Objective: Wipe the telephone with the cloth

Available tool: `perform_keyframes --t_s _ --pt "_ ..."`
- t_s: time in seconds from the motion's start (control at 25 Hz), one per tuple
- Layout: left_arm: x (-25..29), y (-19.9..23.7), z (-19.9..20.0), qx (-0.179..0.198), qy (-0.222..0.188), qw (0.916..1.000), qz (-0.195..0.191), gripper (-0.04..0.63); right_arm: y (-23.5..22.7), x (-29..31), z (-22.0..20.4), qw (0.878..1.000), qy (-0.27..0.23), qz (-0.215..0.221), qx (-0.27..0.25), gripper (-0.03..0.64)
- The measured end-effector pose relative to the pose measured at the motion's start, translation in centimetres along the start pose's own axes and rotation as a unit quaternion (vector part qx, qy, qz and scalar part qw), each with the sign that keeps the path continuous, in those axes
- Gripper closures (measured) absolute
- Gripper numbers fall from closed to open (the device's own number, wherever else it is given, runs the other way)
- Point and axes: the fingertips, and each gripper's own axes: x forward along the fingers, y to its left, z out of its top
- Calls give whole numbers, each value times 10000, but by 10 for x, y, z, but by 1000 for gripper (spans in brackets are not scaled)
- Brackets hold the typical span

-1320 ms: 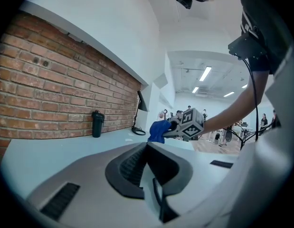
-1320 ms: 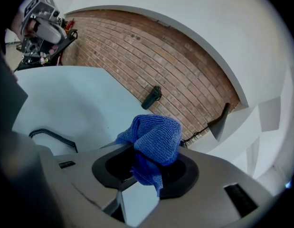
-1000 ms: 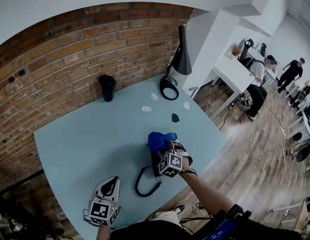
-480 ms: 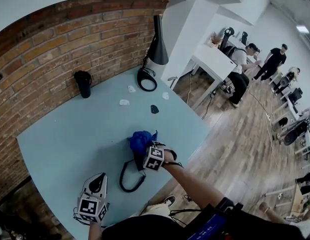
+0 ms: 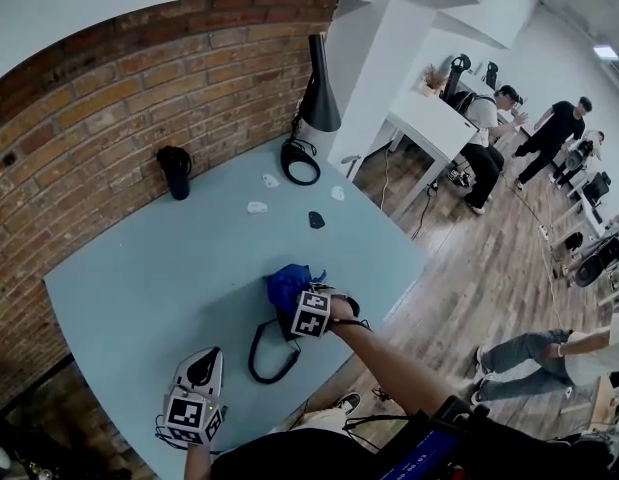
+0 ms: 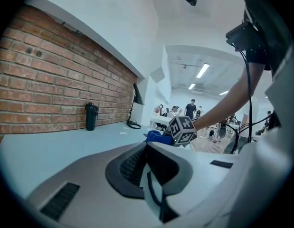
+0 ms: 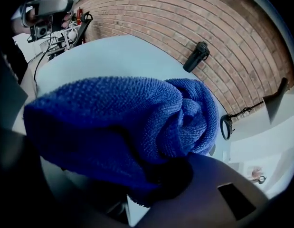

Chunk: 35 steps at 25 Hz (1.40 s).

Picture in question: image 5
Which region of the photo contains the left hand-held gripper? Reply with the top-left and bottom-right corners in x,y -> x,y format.
162,346 -> 226,448

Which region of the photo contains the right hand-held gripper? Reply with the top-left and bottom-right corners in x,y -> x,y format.
290,281 -> 340,340

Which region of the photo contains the blue cloth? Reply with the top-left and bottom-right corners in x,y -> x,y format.
266,263 -> 328,317

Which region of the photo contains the person's left forearm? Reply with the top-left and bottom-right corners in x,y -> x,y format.
182,440 -> 214,480

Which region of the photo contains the person's right forearm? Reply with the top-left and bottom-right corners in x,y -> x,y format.
333,315 -> 453,417

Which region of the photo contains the person's right hand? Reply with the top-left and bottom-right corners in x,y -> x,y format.
327,295 -> 363,330

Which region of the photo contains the person's beige trouser leg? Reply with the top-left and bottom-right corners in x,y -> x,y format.
283,405 -> 360,437

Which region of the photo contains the person's black shirt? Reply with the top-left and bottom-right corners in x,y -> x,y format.
211,427 -> 390,480

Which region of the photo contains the black chest-mounted screen device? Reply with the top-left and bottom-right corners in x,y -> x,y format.
378,395 -> 495,480

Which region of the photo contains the black tumbler bottle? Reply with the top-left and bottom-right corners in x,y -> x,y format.
155,145 -> 193,202

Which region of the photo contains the black desk lamp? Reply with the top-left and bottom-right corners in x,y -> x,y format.
280,32 -> 343,185

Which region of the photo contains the large white office desk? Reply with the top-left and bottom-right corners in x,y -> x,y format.
386,89 -> 479,219

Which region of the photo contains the dried potted plant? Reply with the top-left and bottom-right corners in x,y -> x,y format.
419,62 -> 448,98

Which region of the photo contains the tall black office chair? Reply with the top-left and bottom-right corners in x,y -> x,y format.
441,53 -> 473,102

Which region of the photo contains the light wooden desk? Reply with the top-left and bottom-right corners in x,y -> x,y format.
591,375 -> 619,429

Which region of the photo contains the black cable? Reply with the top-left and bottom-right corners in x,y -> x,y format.
247,317 -> 303,385

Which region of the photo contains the grey metal bracket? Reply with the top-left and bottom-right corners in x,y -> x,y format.
340,153 -> 363,179

